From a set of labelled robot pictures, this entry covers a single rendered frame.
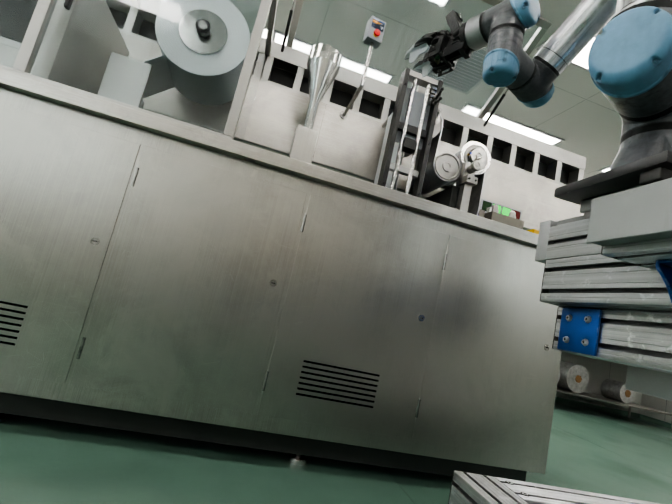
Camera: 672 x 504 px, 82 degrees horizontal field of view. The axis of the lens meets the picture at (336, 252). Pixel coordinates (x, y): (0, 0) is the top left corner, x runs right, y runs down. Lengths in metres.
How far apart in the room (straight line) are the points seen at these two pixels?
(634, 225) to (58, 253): 1.24
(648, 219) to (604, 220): 0.07
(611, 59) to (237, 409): 1.15
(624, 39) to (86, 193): 1.23
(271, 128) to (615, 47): 1.43
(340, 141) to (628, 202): 1.49
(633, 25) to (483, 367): 1.02
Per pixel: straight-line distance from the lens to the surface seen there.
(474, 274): 1.41
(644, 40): 0.81
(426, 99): 1.66
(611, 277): 0.81
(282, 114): 1.95
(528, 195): 2.39
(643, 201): 0.65
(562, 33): 1.13
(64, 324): 1.26
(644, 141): 0.88
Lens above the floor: 0.48
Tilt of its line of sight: 8 degrees up
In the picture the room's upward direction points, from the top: 13 degrees clockwise
